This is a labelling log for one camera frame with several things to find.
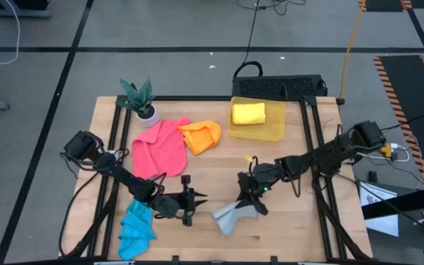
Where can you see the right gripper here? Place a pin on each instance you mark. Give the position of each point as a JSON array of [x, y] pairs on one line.
[[258, 182]]

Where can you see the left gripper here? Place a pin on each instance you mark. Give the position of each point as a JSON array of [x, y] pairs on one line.
[[175, 204]]

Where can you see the grey microfiber towel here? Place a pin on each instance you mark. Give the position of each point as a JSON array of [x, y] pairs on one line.
[[230, 219]]

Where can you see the pink microfiber towel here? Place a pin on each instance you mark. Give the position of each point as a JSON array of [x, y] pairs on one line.
[[160, 151]]

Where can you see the yellow microfiber towel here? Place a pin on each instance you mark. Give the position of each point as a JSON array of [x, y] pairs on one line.
[[249, 113]]

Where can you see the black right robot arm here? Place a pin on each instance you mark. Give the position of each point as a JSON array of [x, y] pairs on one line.
[[326, 156]]

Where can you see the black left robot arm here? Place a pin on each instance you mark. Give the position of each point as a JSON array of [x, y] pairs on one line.
[[123, 176]]

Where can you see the orange microfiber towel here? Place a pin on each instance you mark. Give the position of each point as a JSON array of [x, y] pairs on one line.
[[201, 136]]

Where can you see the blue microfiber towel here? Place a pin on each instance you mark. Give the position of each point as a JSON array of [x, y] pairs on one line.
[[136, 232]]

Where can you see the yellow translucent plastic bin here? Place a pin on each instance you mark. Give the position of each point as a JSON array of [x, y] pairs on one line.
[[271, 130]]

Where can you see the grey metal mounting plate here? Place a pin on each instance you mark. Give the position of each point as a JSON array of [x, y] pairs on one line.
[[112, 151]]

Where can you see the snake plant in white pot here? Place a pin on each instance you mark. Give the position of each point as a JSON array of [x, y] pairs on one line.
[[144, 110]]

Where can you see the black perforated computer case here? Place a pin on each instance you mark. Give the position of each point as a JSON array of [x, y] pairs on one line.
[[278, 86]]

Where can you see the white paper sheet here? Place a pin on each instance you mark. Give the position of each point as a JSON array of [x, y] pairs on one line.
[[381, 226]]

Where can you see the yellow power adapter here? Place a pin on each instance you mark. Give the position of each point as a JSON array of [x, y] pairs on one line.
[[386, 150]]

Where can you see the black stand bar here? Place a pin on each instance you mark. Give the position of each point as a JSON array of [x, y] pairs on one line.
[[407, 201]]

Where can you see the large hazard striped floor mat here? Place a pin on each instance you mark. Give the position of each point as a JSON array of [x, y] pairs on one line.
[[407, 95]]

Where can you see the small hazard striped floor mat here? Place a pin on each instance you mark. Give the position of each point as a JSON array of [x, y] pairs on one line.
[[385, 4]]

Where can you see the black aluminium table frame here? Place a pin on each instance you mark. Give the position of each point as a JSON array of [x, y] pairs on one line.
[[197, 98]]

